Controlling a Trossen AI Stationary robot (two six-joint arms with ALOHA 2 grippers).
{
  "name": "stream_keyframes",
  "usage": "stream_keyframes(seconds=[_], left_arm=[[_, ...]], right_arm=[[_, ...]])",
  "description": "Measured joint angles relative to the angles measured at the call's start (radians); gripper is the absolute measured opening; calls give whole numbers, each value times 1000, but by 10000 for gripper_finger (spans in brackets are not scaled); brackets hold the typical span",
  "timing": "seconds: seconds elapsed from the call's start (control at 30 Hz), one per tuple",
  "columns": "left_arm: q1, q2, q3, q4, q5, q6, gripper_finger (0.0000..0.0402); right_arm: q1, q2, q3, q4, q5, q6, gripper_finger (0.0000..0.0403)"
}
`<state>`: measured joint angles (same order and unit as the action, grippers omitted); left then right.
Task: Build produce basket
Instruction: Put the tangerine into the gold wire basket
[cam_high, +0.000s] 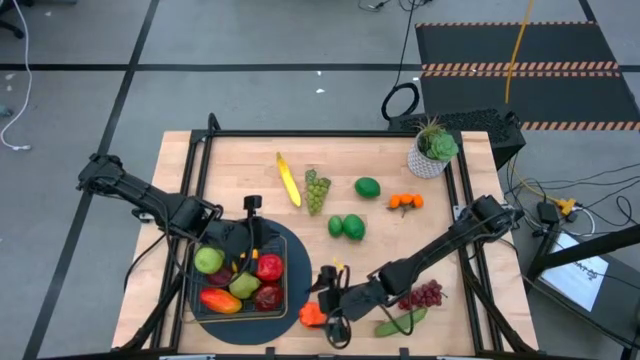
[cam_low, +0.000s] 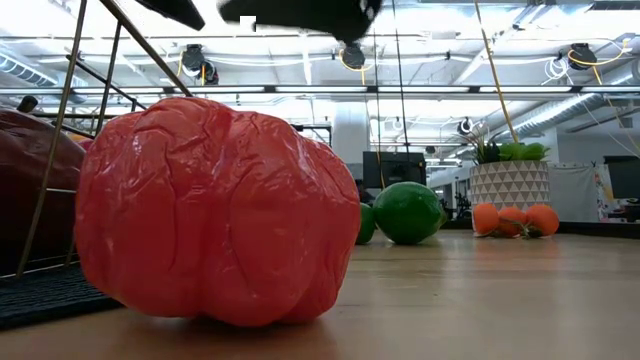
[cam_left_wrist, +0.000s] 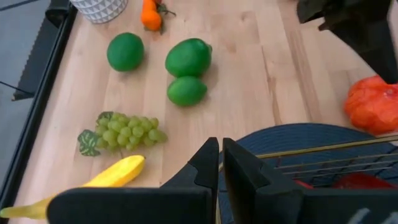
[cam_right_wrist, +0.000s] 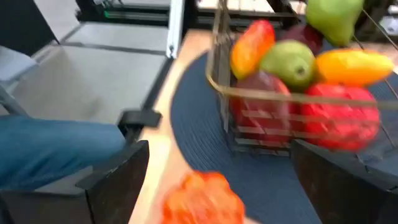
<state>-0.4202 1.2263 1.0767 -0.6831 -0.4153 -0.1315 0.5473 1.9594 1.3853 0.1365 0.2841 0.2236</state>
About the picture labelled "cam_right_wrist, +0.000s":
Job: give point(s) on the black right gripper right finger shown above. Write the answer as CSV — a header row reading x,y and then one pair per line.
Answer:
x,y
342,193

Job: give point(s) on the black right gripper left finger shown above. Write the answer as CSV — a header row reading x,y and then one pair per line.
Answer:
x,y
115,186

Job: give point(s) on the red pomegranate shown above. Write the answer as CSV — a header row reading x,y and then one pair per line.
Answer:
x,y
339,118

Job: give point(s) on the small orange pumpkin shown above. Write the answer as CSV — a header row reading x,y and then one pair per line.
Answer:
x,y
202,202

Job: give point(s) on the yellow mango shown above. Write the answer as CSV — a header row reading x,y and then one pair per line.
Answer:
x,y
351,67

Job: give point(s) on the dark red apple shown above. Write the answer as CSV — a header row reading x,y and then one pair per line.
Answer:
x,y
308,37
258,90

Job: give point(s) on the green pear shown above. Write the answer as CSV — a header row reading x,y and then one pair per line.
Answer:
x,y
286,62
334,18

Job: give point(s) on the red orange pepper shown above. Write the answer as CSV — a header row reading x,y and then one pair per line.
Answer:
x,y
252,46

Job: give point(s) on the person's leg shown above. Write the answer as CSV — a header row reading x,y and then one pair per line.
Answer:
x,y
46,149

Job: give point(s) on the round dark blue placemat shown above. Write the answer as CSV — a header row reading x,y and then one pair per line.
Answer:
x,y
217,140

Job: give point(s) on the white bar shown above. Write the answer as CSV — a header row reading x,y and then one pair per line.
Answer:
x,y
175,28

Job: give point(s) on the black upright panel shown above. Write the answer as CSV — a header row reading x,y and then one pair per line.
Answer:
x,y
21,21

